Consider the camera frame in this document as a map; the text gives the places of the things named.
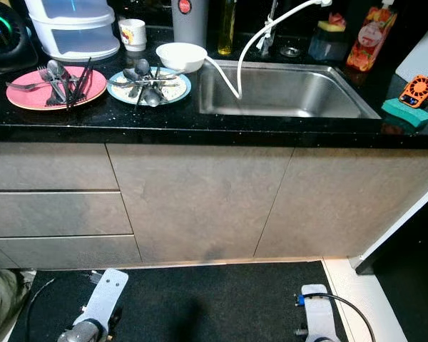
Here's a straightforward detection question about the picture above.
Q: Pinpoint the steel spoon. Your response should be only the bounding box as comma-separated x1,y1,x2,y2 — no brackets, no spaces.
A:
134,58,154,86
46,60,68,104
123,68,142,92
141,82,163,108

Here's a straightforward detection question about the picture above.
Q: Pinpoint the white bowl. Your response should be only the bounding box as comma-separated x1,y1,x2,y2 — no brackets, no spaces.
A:
156,42,208,74

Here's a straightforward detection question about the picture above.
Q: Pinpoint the grey cabinet drawer front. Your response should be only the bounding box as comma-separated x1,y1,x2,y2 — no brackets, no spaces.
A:
0,235,143,270
0,191,133,238
0,142,120,191

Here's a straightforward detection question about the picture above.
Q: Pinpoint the pink round plate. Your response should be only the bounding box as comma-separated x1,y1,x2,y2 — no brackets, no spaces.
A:
6,66,108,112

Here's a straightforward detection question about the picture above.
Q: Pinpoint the olive green trouser leg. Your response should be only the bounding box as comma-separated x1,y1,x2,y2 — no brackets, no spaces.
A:
0,266,35,342

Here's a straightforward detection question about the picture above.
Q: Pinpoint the stacked translucent plastic drawer container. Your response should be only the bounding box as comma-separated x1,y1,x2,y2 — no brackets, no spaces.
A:
25,0,121,62

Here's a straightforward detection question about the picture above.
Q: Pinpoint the white cartoon print mug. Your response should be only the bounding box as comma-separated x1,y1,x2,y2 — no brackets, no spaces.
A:
118,19,148,52

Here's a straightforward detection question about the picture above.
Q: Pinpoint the blue rimmed floral plate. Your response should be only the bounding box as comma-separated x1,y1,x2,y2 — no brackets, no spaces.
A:
107,66,192,107

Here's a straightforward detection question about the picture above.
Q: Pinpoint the grey cabinet door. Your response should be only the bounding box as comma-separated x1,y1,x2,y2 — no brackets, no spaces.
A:
253,147,428,259
107,144,295,264

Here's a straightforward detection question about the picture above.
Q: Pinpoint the grey tall cup red label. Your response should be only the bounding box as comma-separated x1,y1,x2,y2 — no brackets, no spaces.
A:
171,0,210,47

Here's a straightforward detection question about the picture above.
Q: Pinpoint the black floor mat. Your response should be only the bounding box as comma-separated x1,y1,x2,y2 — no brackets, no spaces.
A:
9,261,350,342

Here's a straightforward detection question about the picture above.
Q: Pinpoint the yellow cooking oil bottle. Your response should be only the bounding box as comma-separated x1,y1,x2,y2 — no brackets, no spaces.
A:
217,0,238,56

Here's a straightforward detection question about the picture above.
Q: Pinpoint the stainless steel sink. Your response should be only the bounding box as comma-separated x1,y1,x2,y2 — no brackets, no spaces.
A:
196,59,382,120

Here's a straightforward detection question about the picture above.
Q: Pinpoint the round steel counter cap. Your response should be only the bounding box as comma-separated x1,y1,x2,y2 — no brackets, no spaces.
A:
278,46,302,59

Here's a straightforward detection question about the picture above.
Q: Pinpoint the steel gooseneck faucet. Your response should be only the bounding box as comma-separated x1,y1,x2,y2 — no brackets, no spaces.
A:
257,0,280,58

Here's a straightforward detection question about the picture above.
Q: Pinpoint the dark sponge holder container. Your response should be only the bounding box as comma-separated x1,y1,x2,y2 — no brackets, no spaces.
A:
308,25,349,62

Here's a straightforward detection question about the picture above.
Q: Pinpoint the yellow sponge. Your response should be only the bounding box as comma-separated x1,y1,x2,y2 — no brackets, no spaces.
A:
317,20,347,33

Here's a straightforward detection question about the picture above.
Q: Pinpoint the orange dish soap bottle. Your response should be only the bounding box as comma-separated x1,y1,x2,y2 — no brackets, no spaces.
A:
346,0,399,73

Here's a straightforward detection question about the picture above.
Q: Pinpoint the green sponge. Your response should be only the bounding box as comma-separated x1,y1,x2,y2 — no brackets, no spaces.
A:
381,98,428,130

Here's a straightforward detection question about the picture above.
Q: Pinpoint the orange black handheld gadget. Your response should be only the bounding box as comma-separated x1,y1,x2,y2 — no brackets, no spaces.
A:
398,74,428,109

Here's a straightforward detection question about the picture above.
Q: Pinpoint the white cutting board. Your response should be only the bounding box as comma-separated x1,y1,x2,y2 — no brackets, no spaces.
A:
394,41,428,108

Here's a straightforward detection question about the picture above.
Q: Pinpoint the black appliance green ring display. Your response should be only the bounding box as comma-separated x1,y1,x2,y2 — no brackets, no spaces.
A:
0,4,38,76

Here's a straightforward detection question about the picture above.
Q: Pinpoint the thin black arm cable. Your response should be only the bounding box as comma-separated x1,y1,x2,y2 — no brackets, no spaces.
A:
26,274,101,342

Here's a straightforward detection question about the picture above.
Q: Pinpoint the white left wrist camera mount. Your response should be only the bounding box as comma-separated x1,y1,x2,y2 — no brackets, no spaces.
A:
82,269,130,336

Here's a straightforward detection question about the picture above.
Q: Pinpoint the black cable with blue plug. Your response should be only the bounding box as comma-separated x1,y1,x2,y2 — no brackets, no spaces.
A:
294,292,377,342

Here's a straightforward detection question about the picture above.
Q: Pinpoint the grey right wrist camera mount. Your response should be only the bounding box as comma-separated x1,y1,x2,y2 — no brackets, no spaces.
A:
298,284,340,342

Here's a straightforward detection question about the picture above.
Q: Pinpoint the white faucet hose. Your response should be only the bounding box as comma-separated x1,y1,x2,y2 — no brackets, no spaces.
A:
203,0,332,100

